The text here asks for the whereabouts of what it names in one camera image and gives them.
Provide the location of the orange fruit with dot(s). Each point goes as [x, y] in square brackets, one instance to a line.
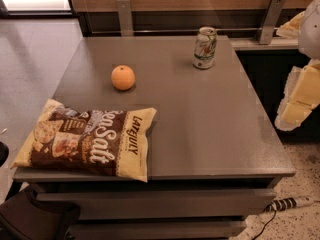
[123, 77]

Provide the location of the dark round object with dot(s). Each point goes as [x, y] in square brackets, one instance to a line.
[4, 152]

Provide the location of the grey drawer cabinet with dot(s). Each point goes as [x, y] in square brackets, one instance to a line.
[214, 156]

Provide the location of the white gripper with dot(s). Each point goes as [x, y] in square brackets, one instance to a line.
[310, 29]

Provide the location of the brown yellow chip bag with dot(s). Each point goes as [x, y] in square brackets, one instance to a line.
[105, 142]

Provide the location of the left metal wall bracket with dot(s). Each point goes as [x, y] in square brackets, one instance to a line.
[125, 17]

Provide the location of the black chair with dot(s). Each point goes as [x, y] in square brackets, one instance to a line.
[23, 217]

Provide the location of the right metal wall bracket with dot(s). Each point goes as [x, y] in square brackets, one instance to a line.
[272, 14]

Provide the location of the green white 7up can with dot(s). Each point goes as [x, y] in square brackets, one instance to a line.
[205, 45]

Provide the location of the metal wall bracket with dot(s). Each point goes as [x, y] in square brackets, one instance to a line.
[125, 17]
[272, 14]

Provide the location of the metal rail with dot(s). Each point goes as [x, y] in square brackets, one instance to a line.
[176, 32]

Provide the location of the white power strip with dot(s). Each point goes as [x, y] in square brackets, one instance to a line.
[289, 203]

